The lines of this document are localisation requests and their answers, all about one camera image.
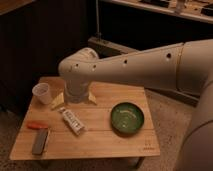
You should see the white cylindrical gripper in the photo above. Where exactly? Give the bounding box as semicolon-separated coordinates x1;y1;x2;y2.
51;80;97;110

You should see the dark wooden cabinet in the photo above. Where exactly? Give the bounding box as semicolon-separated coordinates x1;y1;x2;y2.
0;0;87;114

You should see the grey rectangular sharpening block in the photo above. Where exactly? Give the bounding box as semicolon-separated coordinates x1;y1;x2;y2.
32;129;49;155

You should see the clear plastic cup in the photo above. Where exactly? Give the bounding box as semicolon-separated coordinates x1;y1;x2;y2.
32;83;52;105

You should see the vertical metal pole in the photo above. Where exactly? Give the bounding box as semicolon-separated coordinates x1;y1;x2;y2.
95;0;101;40

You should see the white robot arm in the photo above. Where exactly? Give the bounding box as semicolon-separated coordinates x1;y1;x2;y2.
58;39;213;171

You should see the cluttered workbench shelf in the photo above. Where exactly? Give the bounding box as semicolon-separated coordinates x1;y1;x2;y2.
102;0;213;24

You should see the small white labelled bottle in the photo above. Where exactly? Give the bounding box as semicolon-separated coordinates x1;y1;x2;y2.
59;107;85;135

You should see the wooden folding table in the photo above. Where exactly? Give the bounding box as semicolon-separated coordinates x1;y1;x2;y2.
10;83;160;160

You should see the green ceramic bowl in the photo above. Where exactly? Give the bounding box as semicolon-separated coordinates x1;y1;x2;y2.
110;102;145;135

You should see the orange marker pen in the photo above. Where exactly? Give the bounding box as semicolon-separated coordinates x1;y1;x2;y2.
26;122;48;130

